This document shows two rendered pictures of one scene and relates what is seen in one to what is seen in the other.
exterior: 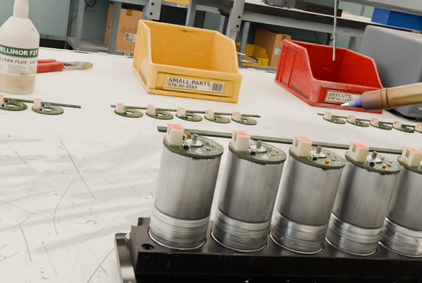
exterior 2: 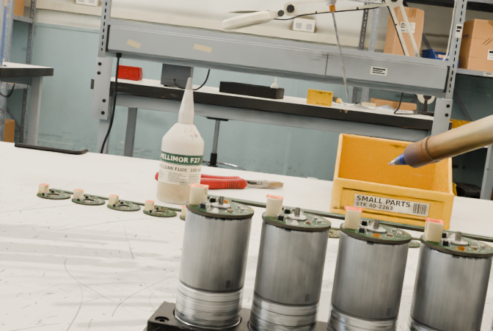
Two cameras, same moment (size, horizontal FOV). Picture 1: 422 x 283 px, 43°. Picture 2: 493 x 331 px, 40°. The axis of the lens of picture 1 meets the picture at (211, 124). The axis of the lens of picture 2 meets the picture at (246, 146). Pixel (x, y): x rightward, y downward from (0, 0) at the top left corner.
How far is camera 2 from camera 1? 0.11 m
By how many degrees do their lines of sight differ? 27
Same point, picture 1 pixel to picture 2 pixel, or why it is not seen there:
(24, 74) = (184, 183)
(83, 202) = (164, 295)
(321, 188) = (369, 268)
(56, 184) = (149, 278)
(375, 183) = (448, 268)
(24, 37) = (184, 144)
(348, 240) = not seen: outside the picture
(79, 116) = not seen: hidden behind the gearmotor
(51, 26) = (323, 173)
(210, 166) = (227, 228)
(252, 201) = (279, 277)
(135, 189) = not seen: hidden behind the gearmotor
